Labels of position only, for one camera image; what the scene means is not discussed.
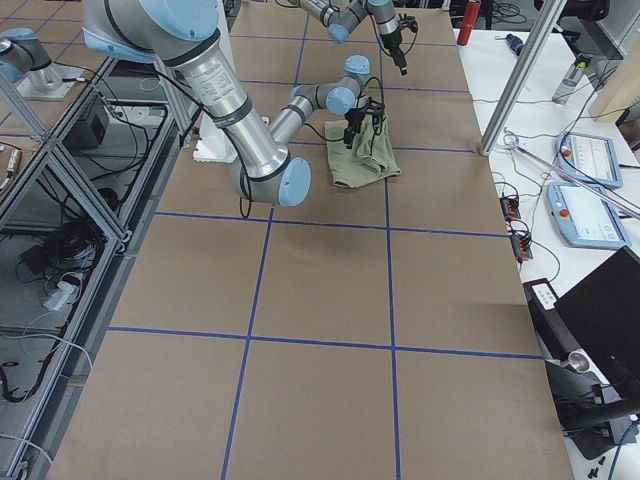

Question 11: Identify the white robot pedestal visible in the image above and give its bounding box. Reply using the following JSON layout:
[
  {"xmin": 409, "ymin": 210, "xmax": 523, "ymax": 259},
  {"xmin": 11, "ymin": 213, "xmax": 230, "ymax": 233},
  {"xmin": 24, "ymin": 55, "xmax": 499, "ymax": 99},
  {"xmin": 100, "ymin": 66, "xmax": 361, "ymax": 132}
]
[{"xmin": 192, "ymin": 0, "xmax": 271, "ymax": 166}]

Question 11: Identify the blue teach pendant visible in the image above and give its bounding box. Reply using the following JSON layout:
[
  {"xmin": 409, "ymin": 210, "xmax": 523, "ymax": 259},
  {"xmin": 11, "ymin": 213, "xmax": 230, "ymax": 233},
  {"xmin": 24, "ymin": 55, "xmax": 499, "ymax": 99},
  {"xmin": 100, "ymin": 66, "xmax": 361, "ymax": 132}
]
[
  {"xmin": 556, "ymin": 132, "xmax": 623, "ymax": 189},
  {"xmin": 546, "ymin": 182, "xmax": 631, "ymax": 250}
]

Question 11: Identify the light green long-sleeve shirt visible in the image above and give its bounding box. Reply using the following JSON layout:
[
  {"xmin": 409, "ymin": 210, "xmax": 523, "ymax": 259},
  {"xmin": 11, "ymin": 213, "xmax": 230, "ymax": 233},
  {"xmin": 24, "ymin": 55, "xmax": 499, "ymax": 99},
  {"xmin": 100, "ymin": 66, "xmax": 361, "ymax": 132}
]
[{"xmin": 324, "ymin": 116, "xmax": 401, "ymax": 189}]

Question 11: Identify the aluminium frame post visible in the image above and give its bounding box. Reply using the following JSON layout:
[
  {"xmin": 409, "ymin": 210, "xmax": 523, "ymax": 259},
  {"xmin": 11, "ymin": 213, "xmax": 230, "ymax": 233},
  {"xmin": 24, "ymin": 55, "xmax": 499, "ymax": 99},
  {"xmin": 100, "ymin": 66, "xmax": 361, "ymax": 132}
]
[{"xmin": 479, "ymin": 0, "xmax": 567, "ymax": 156}]

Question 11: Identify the clear water bottle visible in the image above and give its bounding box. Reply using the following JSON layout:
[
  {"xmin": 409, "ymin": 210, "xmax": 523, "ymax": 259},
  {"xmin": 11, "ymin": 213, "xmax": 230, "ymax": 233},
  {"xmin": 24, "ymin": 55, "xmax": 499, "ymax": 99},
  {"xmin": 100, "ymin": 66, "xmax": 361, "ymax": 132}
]
[{"xmin": 551, "ymin": 53, "xmax": 593, "ymax": 105}]

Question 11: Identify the red bottle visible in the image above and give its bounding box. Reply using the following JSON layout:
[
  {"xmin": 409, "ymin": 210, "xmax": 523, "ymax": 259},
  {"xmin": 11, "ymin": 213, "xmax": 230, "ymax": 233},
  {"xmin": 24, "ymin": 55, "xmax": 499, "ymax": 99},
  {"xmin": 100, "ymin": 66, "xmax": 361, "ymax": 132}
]
[{"xmin": 457, "ymin": 0, "xmax": 482, "ymax": 46}]

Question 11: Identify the near blue teach pendant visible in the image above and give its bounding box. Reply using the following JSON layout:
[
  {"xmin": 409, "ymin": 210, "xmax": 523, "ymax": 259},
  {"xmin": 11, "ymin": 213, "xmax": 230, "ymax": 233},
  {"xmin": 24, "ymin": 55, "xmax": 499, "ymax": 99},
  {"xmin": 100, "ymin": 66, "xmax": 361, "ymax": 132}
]
[{"xmin": 546, "ymin": 182, "xmax": 631, "ymax": 250}]

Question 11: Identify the orange circuit board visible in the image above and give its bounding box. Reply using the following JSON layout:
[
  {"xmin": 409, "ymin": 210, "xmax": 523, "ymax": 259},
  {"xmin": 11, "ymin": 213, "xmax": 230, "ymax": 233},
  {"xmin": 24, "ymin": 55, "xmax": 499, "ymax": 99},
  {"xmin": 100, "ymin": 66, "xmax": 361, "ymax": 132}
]
[{"xmin": 499, "ymin": 195, "xmax": 522, "ymax": 222}]

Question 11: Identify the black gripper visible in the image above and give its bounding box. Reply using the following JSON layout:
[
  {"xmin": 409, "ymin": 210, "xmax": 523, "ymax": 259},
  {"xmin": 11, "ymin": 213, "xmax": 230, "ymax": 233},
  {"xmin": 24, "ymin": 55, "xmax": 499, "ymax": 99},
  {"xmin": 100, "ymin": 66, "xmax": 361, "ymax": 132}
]
[
  {"xmin": 382, "ymin": 29, "xmax": 407, "ymax": 76},
  {"xmin": 343, "ymin": 106, "xmax": 369, "ymax": 149}
]

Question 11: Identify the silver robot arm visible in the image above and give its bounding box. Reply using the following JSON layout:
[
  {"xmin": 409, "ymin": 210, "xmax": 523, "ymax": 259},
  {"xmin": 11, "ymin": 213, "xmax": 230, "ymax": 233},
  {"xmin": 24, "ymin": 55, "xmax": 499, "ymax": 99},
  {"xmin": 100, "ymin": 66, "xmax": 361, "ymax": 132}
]
[
  {"xmin": 288, "ymin": 0, "xmax": 418, "ymax": 76},
  {"xmin": 83, "ymin": 1, "xmax": 370, "ymax": 207}
]

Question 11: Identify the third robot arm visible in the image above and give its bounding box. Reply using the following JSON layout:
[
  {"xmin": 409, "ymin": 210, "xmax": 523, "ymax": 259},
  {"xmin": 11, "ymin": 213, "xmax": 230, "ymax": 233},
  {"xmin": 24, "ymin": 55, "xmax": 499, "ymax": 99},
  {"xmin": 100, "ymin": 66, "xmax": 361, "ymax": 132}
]
[{"xmin": 1, "ymin": 28, "xmax": 84, "ymax": 101}]

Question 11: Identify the far blue teach pendant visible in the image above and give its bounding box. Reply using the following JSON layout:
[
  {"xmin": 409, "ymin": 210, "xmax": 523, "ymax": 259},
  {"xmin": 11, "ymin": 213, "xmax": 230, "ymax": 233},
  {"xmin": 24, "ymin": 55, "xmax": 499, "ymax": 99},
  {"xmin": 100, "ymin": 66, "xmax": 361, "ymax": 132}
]
[{"xmin": 556, "ymin": 132, "xmax": 623, "ymax": 189}]

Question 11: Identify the black laptop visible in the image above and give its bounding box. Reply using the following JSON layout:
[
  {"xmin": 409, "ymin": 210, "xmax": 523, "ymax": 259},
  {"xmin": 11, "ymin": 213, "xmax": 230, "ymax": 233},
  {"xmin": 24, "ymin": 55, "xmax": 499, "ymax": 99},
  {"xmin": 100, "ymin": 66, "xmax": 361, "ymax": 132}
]
[{"xmin": 523, "ymin": 247, "xmax": 639, "ymax": 460}]

